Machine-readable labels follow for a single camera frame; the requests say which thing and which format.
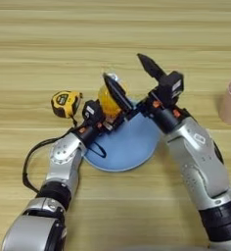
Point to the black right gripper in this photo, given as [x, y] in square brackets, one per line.
[166, 117]

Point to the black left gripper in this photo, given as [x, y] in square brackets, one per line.
[91, 132]

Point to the orange juice bottle white cap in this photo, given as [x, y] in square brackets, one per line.
[107, 103]

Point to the blue round plate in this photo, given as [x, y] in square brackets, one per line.
[130, 147]

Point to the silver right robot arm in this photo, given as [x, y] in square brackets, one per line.
[199, 163]

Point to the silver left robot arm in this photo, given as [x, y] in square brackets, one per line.
[60, 170]

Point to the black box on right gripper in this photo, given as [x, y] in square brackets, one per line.
[171, 88]

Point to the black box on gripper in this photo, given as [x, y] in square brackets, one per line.
[93, 112]
[171, 88]

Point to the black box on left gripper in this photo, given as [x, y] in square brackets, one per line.
[93, 112]

